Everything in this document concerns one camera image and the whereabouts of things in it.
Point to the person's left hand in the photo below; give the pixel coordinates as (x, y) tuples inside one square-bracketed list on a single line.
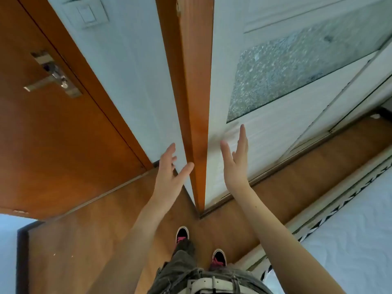
[(167, 180)]

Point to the person's right black shoe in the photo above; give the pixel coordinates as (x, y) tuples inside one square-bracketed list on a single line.
[(219, 257)]

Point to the person's black shoe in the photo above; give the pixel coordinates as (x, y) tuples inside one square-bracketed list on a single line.
[(219, 257), (182, 234)]

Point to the bed with white quilted mattress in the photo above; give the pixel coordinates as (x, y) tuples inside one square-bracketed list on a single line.
[(352, 229)]

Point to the person's left black shoe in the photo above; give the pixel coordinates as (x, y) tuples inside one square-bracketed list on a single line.
[(182, 234)]

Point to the person's right hand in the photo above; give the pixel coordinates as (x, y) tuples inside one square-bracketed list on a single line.
[(235, 171)]

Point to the person's right forearm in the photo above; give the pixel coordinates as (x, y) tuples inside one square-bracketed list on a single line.
[(281, 241)]

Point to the person's white belt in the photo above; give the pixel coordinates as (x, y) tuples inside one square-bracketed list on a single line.
[(211, 284)]

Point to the person's left forearm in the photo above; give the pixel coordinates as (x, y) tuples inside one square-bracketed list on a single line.
[(137, 241)]

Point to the person's grey trousers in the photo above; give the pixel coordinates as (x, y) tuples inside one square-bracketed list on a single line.
[(174, 269)]

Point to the white light switch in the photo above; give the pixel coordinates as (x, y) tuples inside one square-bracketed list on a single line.
[(85, 12)]

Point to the white wardrobe with wooden side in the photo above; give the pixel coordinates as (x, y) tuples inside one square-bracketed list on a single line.
[(266, 134)]

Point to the orange wooden room door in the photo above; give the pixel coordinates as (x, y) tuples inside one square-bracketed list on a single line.
[(61, 134)]

